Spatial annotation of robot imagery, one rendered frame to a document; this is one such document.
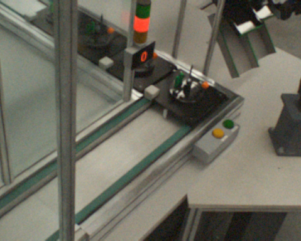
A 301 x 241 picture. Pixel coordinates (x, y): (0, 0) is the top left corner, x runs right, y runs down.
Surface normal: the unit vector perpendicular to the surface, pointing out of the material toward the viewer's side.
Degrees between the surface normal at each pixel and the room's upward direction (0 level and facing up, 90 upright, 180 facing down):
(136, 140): 0
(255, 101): 0
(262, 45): 45
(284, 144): 90
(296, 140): 90
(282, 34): 0
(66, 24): 90
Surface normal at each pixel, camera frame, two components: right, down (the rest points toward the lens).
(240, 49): 0.50, -0.15
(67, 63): 0.75, 0.48
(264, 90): 0.08, -0.76
